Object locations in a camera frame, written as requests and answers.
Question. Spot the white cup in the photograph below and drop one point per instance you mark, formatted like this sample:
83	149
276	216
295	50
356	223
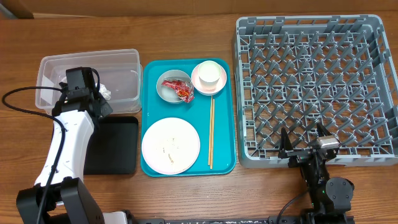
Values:
209	73

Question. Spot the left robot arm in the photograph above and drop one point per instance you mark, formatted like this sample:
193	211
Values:
59	194

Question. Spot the grey dishwasher rack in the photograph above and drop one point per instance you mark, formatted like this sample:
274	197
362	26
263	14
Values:
295	72

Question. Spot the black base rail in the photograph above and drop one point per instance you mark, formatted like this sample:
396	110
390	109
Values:
268	220

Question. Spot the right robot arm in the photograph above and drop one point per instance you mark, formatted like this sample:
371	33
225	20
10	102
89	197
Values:
330	196

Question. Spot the red snack wrapper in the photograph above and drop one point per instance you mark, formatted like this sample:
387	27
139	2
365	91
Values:
183	89

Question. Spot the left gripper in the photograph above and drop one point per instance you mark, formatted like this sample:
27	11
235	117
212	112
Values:
106	107

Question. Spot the clear plastic bin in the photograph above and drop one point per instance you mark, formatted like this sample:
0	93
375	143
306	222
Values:
120	73

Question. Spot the black tray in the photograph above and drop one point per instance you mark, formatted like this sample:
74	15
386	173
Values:
112	149

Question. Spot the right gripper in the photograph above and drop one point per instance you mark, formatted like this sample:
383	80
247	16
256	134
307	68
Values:
285	145

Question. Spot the teal serving tray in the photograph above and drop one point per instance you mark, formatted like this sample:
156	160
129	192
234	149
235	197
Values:
197	113

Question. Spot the right wooden chopstick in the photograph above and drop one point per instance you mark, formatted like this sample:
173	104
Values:
212	131

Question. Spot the large pink plate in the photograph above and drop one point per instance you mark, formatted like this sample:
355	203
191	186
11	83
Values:
170	146

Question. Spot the white tissue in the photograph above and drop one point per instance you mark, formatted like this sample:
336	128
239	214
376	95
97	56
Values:
104	92

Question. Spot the grey bowl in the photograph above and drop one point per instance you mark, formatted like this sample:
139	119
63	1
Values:
166	93

